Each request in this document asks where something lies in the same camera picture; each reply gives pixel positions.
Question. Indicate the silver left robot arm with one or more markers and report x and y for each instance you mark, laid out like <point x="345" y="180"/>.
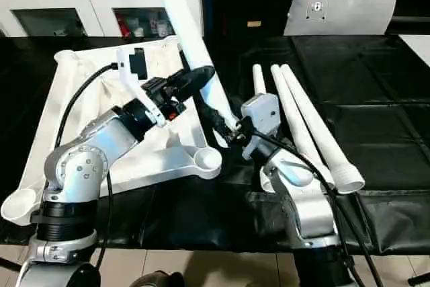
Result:
<point x="84" y="166"/>

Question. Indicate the dark left robot foot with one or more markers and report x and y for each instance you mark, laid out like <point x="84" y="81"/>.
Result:
<point x="158" y="280"/>

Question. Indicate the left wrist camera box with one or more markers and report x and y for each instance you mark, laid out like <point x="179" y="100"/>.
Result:
<point x="122" y="65"/>

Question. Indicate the white plastic table top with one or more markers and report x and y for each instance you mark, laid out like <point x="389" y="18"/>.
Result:
<point x="90" y="58"/>

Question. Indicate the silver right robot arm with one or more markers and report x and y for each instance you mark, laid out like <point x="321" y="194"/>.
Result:
<point x="309" y="206"/>

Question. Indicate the black tripod leg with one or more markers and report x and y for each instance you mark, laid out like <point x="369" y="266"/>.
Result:
<point x="8" y="264"/>
<point x="420" y="278"/>

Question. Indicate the black work mat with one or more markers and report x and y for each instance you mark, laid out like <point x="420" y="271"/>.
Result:
<point x="386" y="115"/>

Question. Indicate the white plastic table leg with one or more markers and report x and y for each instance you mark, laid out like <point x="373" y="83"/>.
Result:
<point x="259" y="80"/>
<point x="322" y="125"/>
<point x="181" y="14"/>
<point x="295" y="115"/>

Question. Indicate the white glass-door cabinet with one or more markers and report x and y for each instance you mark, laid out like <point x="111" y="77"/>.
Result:
<point x="90" y="4"/>

